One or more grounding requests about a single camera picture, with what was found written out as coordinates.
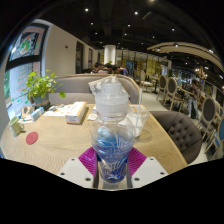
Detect printed white leaflet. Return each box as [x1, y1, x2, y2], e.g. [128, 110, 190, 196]
[43, 103, 73, 118]

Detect group of ceiling lights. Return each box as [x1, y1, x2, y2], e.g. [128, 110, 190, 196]
[83, 0, 216, 56]

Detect green potted plant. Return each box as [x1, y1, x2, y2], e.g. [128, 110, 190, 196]
[22, 69, 67, 108]

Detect person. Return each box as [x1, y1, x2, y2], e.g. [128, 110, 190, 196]
[186, 78, 202, 119]
[114, 64, 130, 77]
[90, 61, 105, 75]

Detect group of dining chairs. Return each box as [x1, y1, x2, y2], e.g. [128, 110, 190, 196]
[138, 68, 224, 161]

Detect white orange medicine box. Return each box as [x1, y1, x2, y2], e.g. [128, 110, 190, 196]
[64, 101, 88, 125]

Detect round wreath window sticker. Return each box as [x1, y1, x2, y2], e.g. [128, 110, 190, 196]
[18, 37, 34, 56]

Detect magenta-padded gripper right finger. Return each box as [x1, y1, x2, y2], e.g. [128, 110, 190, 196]
[126, 146, 169, 190]

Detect flat round red coaster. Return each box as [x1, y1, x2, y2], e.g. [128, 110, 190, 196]
[25, 131, 39, 146]

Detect pale green mug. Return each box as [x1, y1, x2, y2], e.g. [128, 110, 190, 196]
[8, 115, 26, 137]

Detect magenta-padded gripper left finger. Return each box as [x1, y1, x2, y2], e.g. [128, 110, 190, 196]
[57, 146, 100, 190]

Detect clear plastic cup with straw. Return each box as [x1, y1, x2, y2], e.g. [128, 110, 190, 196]
[126, 87, 151, 138]

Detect grey chevron cushion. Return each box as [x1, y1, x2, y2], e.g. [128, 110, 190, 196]
[88, 77, 114, 98]

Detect clear blue-labelled water bottle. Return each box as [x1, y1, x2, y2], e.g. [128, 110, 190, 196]
[89, 75, 136, 184]

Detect white blue slim carton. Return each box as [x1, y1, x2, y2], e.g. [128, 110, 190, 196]
[30, 106, 45, 122]

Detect grey tufted chair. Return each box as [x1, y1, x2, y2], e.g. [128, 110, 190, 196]
[149, 110, 203, 165]

